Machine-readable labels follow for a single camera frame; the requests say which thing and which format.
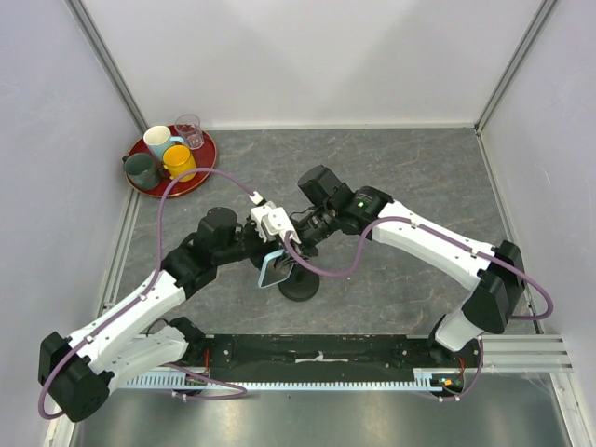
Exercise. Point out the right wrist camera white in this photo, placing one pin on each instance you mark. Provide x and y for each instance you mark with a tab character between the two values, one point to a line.
279	225

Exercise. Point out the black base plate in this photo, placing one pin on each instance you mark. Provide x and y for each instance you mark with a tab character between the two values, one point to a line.
324	359

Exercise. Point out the white cup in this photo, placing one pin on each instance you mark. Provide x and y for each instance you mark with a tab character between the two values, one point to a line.
158	140

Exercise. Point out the yellow mug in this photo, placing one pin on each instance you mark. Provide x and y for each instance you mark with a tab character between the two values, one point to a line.
177	160

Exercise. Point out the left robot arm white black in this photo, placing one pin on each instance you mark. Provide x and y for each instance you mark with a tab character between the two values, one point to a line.
80	371

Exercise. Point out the phone with light blue case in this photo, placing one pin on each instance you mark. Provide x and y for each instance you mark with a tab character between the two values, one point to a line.
276	268

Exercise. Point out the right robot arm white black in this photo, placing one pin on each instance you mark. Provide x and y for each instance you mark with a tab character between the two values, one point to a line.
491	274

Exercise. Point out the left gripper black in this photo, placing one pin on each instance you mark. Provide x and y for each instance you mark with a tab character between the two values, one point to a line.
264	249

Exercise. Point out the clear glass tumbler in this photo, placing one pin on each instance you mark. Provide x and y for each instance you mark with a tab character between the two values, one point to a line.
189	128

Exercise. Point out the dark green mug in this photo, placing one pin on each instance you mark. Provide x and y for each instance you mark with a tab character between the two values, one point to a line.
142	171

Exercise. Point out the light blue cable duct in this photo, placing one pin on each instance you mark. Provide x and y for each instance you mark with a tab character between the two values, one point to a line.
179	381

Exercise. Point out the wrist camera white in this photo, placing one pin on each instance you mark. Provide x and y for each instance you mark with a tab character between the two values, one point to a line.
279	225
261	209

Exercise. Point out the red round tray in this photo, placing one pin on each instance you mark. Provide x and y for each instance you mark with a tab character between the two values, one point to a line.
205	157

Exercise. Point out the black phone stand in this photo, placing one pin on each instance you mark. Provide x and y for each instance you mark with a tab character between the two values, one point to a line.
301	285

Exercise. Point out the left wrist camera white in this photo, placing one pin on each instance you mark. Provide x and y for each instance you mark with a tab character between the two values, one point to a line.
261	209

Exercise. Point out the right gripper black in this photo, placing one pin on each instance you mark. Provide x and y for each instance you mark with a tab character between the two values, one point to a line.
304	250

